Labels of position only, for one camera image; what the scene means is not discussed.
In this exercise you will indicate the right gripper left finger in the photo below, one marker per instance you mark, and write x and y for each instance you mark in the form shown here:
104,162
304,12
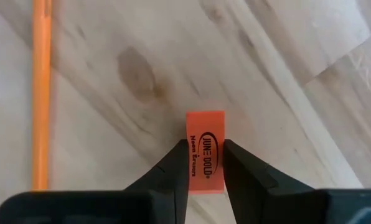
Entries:
173,180

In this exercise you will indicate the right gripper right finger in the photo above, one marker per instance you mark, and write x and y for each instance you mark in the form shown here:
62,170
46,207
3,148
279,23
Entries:
244,180

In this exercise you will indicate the orange eraser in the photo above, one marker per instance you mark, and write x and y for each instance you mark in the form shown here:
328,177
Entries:
205,124

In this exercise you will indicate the yellow pencil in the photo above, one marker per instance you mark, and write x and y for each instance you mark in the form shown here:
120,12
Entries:
42,93

